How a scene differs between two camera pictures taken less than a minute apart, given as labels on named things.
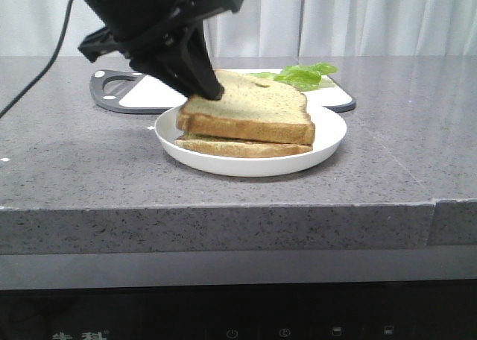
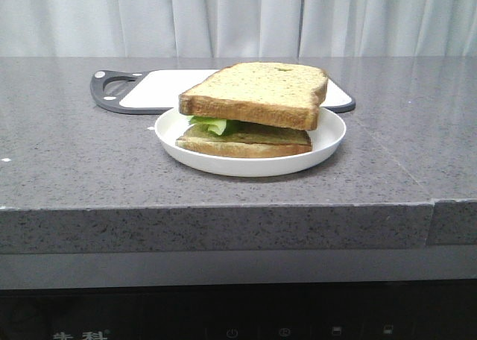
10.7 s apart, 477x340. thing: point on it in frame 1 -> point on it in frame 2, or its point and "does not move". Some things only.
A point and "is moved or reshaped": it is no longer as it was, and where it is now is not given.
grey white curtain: (277, 19) does not move
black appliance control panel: (400, 310) does not move
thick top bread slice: (250, 107) is moved or reshaped
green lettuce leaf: (303, 77) -> (220, 126)
